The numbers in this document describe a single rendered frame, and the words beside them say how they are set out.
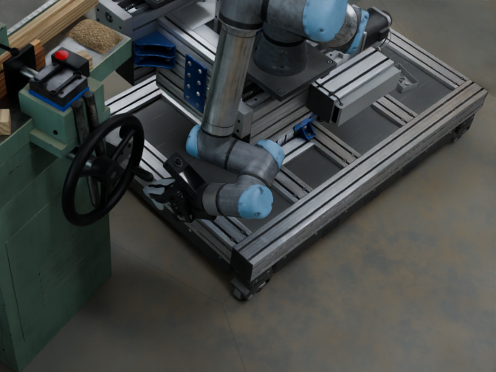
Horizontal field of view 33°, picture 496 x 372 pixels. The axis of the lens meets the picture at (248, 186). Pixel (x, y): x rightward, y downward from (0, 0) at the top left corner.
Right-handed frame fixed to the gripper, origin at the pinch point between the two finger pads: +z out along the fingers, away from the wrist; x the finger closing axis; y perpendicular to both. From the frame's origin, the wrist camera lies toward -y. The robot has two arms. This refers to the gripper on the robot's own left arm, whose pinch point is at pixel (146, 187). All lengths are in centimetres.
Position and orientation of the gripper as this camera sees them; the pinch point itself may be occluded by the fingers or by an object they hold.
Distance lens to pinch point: 205.7
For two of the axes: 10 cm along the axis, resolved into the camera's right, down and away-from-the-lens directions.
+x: 5.2, -6.0, 6.0
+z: -7.8, -0.5, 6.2
